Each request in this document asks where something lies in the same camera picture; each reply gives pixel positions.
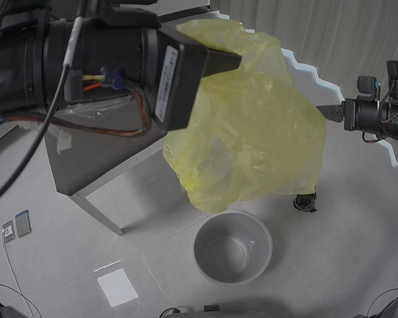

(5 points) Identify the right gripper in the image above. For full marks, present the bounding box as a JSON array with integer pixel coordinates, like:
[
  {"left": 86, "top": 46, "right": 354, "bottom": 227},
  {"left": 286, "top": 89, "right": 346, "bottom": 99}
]
[{"left": 317, "top": 98, "right": 388, "bottom": 134}]

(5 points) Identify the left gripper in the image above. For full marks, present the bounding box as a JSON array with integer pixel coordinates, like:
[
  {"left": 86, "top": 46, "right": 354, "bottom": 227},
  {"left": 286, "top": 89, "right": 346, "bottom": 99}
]
[{"left": 46, "top": 13, "right": 243, "bottom": 133}]

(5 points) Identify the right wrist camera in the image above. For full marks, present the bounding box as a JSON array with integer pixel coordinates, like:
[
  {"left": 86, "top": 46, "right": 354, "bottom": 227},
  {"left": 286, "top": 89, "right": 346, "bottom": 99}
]
[{"left": 357, "top": 76, "right": 381, "bottom": 101}]

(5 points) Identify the white cable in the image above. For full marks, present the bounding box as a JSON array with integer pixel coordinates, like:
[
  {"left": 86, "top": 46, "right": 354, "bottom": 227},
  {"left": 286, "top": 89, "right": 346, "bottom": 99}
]
[{"left": 1, "top": 229, "right": 43, "bottom": 318}]

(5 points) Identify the yellow plastic bag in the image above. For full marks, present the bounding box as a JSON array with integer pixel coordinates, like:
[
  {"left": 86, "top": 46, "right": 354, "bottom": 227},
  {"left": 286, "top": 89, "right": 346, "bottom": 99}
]
[{"left": 163, "top": 19, "right": 327, "bottom": 213}]

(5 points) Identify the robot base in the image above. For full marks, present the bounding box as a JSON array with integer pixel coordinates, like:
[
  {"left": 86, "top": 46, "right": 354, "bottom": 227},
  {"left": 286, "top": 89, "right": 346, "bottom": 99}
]
[{"left": 159, "top": 305, "right": 262, "bottom": 318}]

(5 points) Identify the grey trash bin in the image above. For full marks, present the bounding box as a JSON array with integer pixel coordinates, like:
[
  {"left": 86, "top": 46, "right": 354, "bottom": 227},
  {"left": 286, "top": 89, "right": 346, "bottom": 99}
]
[{"left": 193, "top": 210, "right": 273, "bottom": 285}]

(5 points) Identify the crumpled black plastic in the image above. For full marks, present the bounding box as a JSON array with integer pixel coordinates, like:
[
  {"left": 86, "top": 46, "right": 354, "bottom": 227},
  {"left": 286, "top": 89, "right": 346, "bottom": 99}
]
[{"left": 292, "top": 184, "right": 318, "bottom": 214}]

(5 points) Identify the black cable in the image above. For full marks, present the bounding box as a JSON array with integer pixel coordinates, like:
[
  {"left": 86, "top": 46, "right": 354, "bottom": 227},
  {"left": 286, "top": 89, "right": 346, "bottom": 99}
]
[{"left": 0, "top": 0, "right": 90, "bottom": 208}]

